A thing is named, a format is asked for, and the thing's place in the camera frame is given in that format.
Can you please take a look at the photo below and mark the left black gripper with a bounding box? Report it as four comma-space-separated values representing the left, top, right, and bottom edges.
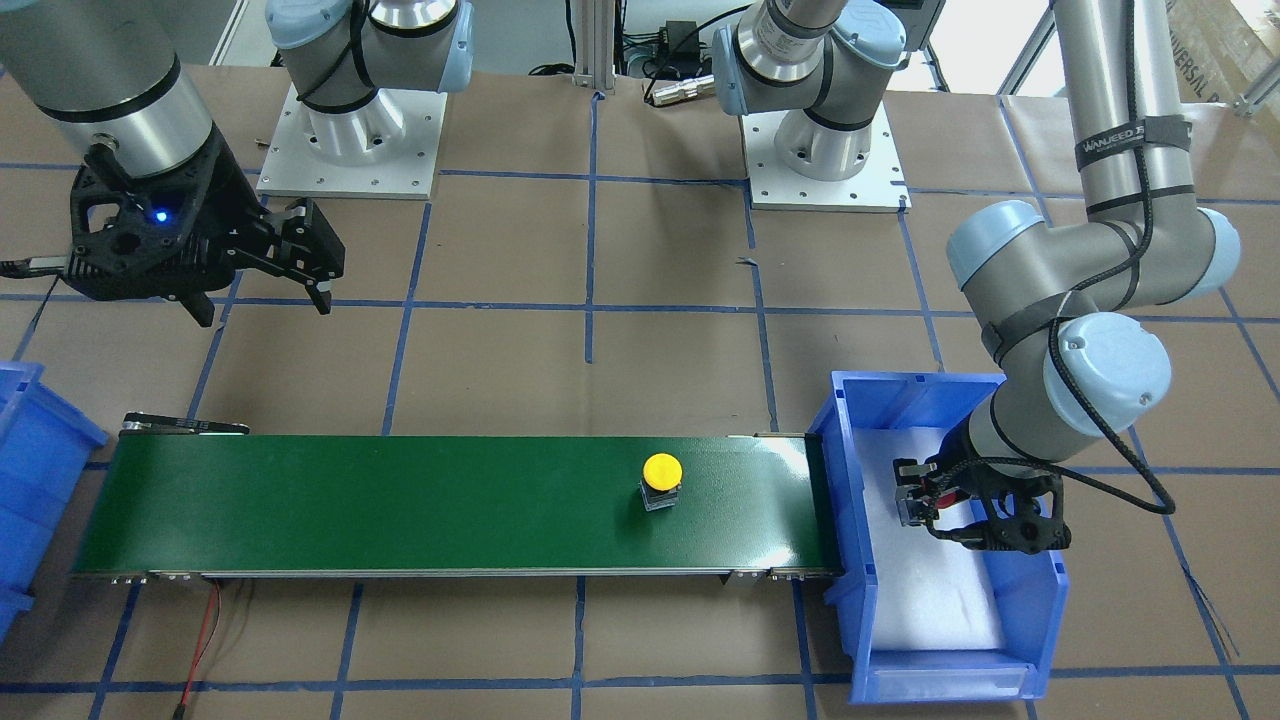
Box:
893, 457, 1071, 553

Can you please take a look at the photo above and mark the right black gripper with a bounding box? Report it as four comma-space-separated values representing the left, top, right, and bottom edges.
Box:
61, 129, 346, 328

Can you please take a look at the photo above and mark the yellow push button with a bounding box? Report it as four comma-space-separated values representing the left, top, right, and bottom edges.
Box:
639, 452, 684, 512

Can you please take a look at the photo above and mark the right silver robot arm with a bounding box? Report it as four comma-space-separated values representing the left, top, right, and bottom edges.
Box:
3, 1, 474, 327

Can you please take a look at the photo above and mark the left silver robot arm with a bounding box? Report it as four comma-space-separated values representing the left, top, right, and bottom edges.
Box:
710, 1, 1242, 553

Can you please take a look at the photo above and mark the white foam pad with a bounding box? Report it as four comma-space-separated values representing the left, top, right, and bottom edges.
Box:
852, 427, 1004, 651

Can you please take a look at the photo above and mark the blue plastic bin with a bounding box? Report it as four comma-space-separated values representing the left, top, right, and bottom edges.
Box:
1, 361, 108, 637
810, 372, 1069, 703

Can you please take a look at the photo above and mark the green conveyor belt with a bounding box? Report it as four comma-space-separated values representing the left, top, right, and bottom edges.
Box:
73, 433, 841, 579

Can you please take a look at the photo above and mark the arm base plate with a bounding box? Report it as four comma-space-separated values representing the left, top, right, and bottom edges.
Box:
740, 106, 911, 213
256, 88, 448, 200

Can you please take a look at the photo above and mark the red black wire pair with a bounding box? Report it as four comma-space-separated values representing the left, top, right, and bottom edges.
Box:
180, 582, 227, 707

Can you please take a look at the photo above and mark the aluminium frame post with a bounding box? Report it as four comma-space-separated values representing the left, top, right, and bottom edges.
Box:
570, 0, 621, 95

